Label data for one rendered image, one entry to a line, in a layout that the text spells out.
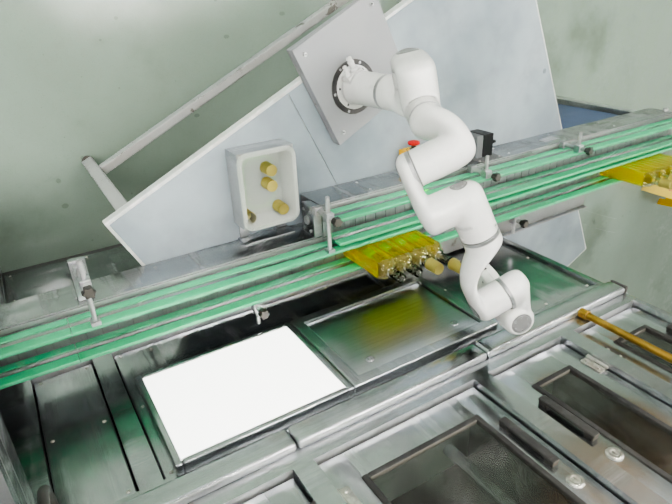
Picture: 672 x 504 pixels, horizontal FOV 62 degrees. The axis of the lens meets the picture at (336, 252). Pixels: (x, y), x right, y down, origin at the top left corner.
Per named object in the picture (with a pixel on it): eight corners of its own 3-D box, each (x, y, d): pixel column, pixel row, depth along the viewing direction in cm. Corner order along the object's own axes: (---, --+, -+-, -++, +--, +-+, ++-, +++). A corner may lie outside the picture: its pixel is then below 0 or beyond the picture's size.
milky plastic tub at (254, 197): (234, 223, 163) (246, 233, 156) (224, 148, 153) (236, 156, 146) (287, 210, 171) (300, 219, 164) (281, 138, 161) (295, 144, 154)
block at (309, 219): (301, 231, 169) (312, 238, 163) (299, 201, 165) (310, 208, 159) (311, 228, 170) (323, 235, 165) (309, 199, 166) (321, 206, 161)
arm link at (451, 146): (392, 116, 127) (401, 138, 115) (448, 89, 124) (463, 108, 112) (416, 166, 133) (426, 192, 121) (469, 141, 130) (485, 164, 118)
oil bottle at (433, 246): (388, 241, 180) (431, 267, 164) (388, 225, 178) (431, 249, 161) (401, 237, 183) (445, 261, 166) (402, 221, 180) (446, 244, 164)
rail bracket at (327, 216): (313, 244, 164) (335, 260, 155) (310, 190, 157) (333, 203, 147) (322, 241, 166) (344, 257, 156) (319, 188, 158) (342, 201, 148)
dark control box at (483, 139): (458, 153, 201) (475, 159, 194) (460, 132, 197) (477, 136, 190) (475, 149, 204) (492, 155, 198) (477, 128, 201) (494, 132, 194)
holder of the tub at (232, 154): (236, 239, 166) (247, 248, 159) (224, 148, 153) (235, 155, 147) (288, 225, 173) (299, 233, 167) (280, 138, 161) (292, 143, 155)
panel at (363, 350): (136, 386, 139) (177, 477, 113) (134, 376, 138) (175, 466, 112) (418, 282, 180) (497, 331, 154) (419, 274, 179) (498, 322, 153)
